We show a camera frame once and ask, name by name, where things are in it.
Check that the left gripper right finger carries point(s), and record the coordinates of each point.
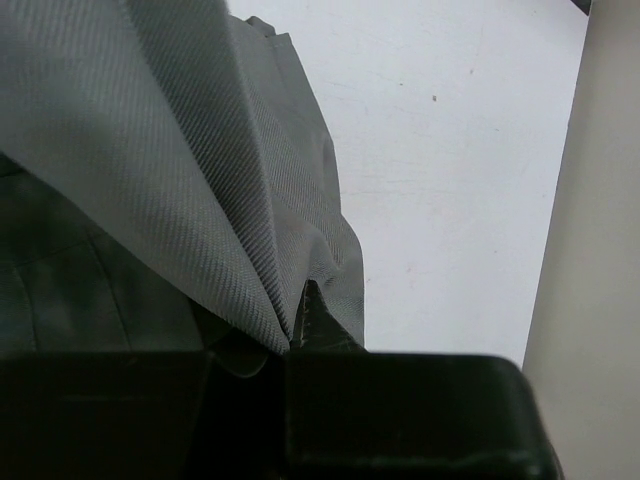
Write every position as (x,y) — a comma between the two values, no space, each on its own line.
(353,414)

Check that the grey pleated skirt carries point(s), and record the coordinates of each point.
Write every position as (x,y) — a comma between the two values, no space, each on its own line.
(194,139)

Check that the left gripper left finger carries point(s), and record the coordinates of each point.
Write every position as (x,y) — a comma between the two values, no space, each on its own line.
(183,415)

